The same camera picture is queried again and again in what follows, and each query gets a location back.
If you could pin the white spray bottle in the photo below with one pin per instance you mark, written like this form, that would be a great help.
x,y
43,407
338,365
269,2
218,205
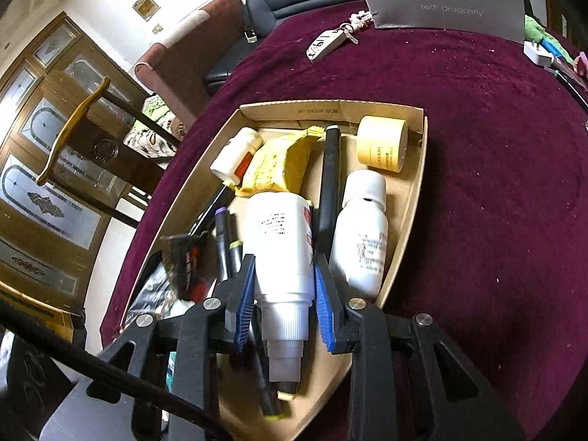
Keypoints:
x,y
280,248

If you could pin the green cloth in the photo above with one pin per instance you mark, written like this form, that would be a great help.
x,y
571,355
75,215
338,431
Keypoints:
x,y
535,30

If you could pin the grey cardboard box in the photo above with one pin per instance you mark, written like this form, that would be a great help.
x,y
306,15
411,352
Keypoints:
x,y
436,9

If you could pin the black pen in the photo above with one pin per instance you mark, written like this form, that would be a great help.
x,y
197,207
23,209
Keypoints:
x,y
216,206

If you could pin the yellow wooden chair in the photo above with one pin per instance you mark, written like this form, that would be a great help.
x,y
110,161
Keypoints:
x,y
73,124

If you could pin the yellow snack packet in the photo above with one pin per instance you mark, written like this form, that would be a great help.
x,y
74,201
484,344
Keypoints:
x,y
275,165

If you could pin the red black packet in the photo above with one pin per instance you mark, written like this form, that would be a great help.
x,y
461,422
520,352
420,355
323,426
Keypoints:
x,y
188,266

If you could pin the pink cloth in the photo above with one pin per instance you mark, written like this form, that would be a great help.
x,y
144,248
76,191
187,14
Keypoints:
x,y
582,63

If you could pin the black marker purple cap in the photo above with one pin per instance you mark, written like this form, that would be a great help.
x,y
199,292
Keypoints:
x,y
223,239

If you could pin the brown chair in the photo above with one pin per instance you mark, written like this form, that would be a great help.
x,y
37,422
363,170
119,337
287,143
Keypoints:
x,y
183,41

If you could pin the wooden glass door cabinet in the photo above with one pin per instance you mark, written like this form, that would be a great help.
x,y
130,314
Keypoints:
x,y
46,220

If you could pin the white charger plug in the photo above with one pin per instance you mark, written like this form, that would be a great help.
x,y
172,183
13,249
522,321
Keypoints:
x,y
537,53

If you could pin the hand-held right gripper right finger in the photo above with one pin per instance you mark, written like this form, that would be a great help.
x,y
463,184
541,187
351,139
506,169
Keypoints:
x,y
324,308

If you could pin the small white bottle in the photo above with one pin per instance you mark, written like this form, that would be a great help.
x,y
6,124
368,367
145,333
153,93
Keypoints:
x,y
234,151

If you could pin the small yellow wall plaque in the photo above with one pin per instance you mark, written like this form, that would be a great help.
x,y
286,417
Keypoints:
x,y
147,6

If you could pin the yellow tape roll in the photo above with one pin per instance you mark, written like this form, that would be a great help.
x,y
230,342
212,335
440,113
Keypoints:
x,y
381,147

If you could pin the blue object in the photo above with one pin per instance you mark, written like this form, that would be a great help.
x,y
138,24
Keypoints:
x,y
551,48

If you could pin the maroon tablecloth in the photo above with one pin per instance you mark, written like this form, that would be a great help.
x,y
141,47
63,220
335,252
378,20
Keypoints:
x,y
482,147

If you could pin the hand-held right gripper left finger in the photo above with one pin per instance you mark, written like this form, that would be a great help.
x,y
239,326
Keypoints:
x,y
246,303

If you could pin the black white pouch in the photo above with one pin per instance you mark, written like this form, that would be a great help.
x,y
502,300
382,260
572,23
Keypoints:
x,y
151,289

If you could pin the green patterned cushion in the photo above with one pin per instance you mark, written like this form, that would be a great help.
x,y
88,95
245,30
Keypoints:
x,y
151,138

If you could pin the black marker grey cap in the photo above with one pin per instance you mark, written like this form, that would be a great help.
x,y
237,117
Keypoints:
x,y
330,183

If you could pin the black marker yellow band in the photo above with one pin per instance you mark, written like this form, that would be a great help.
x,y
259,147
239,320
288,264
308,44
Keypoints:
x,y
271,395

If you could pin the white flip-cap bottle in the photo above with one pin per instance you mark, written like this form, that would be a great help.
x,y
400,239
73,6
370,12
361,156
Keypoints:
x,y
360,239

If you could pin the tan cardboard box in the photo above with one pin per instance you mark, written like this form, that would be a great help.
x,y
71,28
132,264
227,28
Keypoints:
x,y
321,404

